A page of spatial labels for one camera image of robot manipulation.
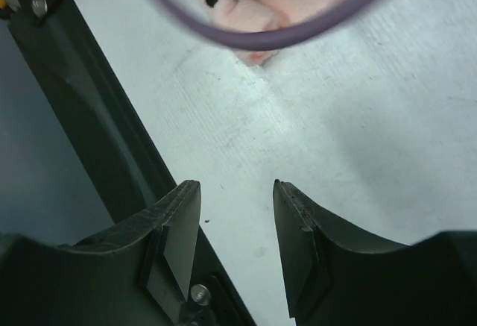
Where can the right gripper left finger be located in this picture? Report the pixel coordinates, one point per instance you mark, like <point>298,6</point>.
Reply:
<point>136,272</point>

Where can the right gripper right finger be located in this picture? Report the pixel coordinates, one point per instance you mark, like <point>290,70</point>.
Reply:
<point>336,273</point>

